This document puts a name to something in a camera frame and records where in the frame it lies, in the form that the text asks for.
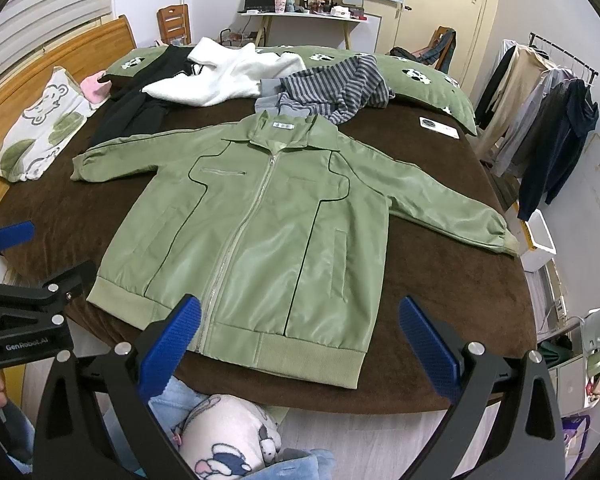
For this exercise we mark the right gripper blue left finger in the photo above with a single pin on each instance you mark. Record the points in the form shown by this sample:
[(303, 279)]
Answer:
[(71, 439)]

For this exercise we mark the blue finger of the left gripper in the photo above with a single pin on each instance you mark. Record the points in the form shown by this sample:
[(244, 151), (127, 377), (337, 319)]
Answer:
[(16, 234)]

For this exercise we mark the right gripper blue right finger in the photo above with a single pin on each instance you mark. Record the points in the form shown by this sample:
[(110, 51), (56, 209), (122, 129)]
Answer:
[(525, 440)]

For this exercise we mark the green leather jacket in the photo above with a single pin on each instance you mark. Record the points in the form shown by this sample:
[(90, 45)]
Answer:
[(279, 226)]

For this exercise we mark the clothes rack with garments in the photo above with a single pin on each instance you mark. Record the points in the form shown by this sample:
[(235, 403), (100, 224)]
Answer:
[(534, 117)]

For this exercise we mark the chair with clothes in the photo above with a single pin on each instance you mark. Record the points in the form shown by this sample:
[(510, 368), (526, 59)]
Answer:
[(437, 54)]

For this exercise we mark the person's patterned pajama legs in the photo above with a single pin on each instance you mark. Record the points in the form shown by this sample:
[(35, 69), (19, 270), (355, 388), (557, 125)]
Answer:
[(224, 437)]

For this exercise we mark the bear print pillow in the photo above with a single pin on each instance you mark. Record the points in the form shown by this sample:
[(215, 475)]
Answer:
[(44, 129)]

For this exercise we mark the pink cloth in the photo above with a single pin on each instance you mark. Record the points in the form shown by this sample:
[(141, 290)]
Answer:
[(96, 88)]

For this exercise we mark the black garment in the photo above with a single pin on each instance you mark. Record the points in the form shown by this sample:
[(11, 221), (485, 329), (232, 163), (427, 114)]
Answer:
[(131, 111)]

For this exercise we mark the white storage box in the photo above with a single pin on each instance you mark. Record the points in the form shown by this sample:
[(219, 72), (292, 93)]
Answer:
[(540, 244)]

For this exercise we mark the wooden headboard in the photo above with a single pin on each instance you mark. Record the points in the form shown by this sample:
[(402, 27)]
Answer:
[(81, 55)]

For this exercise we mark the white fleece garment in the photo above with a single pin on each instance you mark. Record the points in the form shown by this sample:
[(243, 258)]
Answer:
[(222, 74)]

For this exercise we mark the wooden chair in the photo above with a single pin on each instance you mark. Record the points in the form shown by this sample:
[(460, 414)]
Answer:
[(173, 25)]

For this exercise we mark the grey striped sweater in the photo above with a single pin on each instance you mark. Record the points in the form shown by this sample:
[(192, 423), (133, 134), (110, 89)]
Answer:
[(336, 92)]

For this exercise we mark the white card on bed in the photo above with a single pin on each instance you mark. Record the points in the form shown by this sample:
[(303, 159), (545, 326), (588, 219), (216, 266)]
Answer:
[(438, 127)]

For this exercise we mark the white desk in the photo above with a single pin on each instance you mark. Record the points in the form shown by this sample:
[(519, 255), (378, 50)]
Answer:
[(315, 29)]

